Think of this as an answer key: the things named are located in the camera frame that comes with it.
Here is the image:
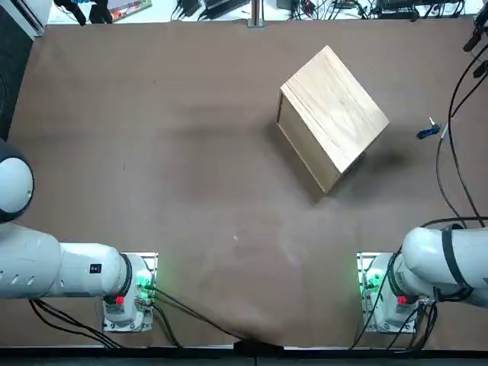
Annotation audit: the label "black right base cables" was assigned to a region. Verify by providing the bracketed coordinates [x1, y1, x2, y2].
[350, 293, 439, 350]

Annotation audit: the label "silver metal post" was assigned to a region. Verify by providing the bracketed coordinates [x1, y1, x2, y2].
[247, 0, 266, 28]

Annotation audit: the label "black power strip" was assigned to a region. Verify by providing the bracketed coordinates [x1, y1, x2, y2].
[375, 0, 466, 18]

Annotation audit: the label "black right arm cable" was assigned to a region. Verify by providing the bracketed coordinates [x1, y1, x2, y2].
[435, 47, 488, 230]

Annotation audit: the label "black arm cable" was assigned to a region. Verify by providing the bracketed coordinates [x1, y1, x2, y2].
[435, 47, 488, 230]
[29, 299, 123, 348]

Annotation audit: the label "green and red printed box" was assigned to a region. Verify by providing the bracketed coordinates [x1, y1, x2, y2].
[108, 0, 153, 20]

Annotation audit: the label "key with blue strap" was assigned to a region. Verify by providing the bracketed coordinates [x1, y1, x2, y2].
[416, 116, 441, 140]

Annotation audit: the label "black base cables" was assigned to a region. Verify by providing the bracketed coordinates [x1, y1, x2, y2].
[150, 284, 275, 346]
[350, 293, 439, 350]

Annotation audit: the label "light wooden drawer box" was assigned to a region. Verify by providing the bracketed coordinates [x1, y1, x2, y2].
[275, 44, 390, 194]

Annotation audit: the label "black left base cables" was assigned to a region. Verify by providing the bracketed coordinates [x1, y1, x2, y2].
[150, 284, 275, 346]

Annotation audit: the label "black tool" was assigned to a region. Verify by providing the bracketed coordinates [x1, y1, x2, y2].
[53, 0, 112, 26]

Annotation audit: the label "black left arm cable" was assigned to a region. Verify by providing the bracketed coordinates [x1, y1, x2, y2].
[29, 299, 123, 348]

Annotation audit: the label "tangled black cables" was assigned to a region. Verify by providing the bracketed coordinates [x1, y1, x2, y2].
[289, 0, 374, 20]

